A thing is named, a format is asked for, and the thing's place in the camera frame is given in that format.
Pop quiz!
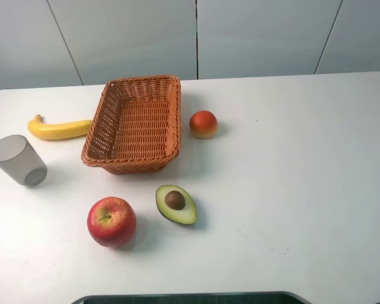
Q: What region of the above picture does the red apple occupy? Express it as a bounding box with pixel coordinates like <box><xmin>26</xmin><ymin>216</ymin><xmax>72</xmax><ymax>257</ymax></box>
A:
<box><xmin>87</xmin><ymin>196</ymin><xmax>137</xmax><ymax>248</ymax></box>

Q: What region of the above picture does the orange wicker basket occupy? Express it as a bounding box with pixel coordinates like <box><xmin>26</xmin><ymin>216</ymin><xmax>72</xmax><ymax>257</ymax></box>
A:
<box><xmin>81</xmin><ymin>75</ymin><xmax>181</xmax><ymax>174</ymax></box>

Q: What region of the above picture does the grey translucent plastic cup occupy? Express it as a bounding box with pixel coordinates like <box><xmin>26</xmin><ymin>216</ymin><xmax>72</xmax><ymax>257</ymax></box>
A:
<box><xmin>0</xmin><ymin>135</ymin><xmax>48</xmax><ymax>187</ymax></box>

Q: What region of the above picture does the orange red peach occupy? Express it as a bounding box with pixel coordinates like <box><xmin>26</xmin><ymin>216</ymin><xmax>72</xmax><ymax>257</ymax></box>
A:
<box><xmin>189</xmin><ymin>110</ymin><xmax>218</xmax><ymax>139</ymax></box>

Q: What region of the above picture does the halved avocado with pit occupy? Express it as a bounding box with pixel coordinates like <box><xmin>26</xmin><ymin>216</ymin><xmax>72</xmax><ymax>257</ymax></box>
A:
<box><xmin>155</xmin><ymin>185</ymin><xmax>197</xmax><ymax>225</ymax></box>

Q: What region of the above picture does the yellow banana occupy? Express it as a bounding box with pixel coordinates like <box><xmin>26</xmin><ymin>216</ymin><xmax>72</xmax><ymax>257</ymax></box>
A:
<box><xmin>27</xmin><ymin>115</ymin><xmax>92</xmax><ymax>140</ymax></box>

